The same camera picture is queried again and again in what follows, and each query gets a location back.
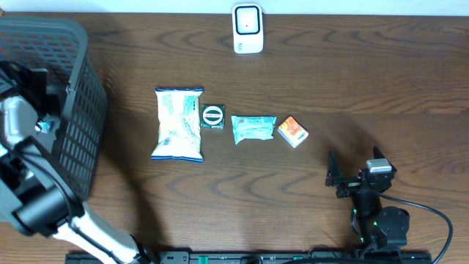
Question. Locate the dark grey plastic basket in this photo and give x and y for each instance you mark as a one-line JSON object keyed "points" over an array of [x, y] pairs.
{"points": [[59, 45]]}

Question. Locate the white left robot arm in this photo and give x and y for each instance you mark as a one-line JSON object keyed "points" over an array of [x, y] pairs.
{"points": [[50, 134]]}

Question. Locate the orange white small box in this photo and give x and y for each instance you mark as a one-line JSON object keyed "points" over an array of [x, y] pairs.
{"points": [[293, 132]]}

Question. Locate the dark green round-label packet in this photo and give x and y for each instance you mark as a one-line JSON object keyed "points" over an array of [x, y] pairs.
{"points": [[213, 116]]}

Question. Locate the white blue snack bag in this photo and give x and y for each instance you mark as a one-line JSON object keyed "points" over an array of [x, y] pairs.
{"points": [[179, 133]]}

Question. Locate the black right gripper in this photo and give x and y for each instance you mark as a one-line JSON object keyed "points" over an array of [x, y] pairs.
{"points": [[349, 184]]}

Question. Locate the green wet wipe packet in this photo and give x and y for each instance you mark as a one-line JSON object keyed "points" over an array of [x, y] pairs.
{"points": [[253, 127]]}

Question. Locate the black mounting rail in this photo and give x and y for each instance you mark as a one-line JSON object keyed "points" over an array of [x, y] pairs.
{"points": [[319, 256]]}

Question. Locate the green tissue box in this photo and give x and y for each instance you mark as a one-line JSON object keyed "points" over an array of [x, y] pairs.
{"points": [[45, 124]]}

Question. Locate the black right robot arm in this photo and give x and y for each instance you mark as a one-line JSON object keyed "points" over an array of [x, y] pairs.
{"points": [[381, 229]]}

